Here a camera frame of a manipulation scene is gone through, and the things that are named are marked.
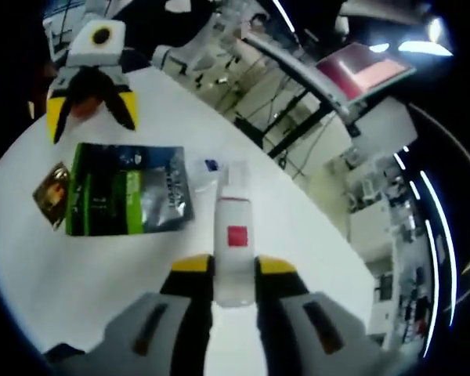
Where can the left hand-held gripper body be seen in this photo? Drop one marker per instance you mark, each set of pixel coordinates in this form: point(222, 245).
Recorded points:
point(98, 51)

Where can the green black sachet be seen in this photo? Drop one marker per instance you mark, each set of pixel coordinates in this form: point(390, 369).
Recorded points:
point(98, 196)

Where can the grey standing desk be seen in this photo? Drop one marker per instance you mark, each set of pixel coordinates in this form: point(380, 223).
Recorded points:
point(297, 66)

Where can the ceiling light strip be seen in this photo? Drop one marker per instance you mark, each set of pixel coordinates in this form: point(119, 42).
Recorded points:
point(432, 258)
point(452, 266)

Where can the gold sachet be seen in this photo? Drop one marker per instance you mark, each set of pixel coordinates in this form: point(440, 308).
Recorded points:
point(53, 194)

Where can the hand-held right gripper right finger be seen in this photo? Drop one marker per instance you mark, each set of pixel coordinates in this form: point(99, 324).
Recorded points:
point(286, 313)

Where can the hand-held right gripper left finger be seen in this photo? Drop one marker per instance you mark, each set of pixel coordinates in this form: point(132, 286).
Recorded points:
point(192, 313)

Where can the large white skincare bottle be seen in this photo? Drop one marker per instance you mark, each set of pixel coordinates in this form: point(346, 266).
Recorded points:
point(235, 219)

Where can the person's left hand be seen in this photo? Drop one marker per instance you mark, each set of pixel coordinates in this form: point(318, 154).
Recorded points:
point(87, 109)

